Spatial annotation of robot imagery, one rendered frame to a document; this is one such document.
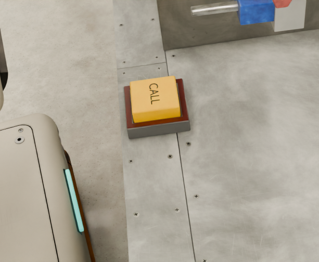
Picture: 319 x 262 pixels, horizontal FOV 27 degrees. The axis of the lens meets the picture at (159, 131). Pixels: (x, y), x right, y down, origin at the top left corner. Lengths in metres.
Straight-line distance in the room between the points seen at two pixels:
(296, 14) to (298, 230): 0.25
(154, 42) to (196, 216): 0.32
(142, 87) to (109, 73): 1.31
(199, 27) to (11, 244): 0.70
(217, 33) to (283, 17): 0.18
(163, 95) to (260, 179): 0.16
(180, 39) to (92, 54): 1.32
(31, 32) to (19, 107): 0.38
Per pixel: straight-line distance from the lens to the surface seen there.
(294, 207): 0.76
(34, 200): 1.48
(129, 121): 0.83
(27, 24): 2.45
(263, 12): 0.78
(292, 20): 0.79
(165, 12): 0.91
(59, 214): 1.45
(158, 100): 0.82
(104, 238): 1.73
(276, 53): 0.94
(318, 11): 0.96
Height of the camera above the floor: 1.41
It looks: 47 degrees down
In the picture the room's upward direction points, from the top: 9 degrees counter-clockwise
